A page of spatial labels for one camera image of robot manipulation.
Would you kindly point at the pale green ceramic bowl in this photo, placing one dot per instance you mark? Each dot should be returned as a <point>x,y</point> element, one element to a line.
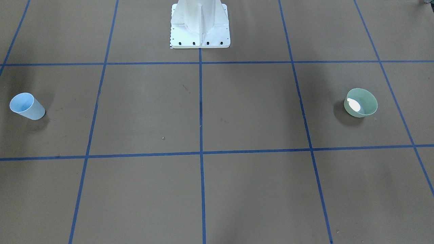
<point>360,103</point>

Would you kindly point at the light blue plastic cup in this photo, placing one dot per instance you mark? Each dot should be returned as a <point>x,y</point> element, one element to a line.
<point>27,105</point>

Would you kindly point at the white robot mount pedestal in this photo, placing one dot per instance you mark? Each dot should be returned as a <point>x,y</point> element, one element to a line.
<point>199,24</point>

